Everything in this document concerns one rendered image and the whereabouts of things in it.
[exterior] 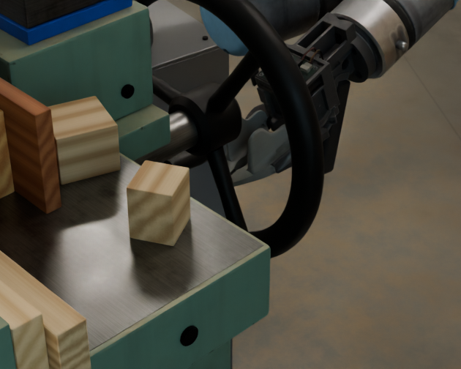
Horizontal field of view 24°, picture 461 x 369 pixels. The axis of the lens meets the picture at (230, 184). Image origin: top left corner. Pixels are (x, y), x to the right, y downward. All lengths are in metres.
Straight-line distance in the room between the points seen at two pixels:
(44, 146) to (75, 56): 0.14
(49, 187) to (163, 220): 0.09
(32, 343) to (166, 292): 0.11
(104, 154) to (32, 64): 0.10
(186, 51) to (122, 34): 0.65
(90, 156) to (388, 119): 1.87
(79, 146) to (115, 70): 0.13
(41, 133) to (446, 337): 1.38
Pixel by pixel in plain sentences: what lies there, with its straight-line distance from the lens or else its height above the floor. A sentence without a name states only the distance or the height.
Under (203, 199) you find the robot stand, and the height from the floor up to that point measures 0.40.
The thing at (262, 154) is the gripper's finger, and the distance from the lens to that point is 1.10.
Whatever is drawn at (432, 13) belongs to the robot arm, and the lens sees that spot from 1.21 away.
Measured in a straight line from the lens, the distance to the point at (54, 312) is 0.59.
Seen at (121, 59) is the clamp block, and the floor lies 0.92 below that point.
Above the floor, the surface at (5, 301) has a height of 0.95.
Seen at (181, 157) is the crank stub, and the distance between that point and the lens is 1.10.
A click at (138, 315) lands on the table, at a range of 0.64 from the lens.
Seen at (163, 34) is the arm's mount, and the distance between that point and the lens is 1.55.
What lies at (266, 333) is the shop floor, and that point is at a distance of 1.96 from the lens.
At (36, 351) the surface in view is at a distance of 0.59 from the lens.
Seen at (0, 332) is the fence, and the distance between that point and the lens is 0.56.
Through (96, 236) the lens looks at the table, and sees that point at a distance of 0.71.
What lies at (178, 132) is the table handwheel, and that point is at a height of 0.82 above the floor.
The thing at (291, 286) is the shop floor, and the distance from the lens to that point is 2.06.
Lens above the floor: 1.33
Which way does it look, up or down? 35 degrees down
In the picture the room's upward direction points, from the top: straight up
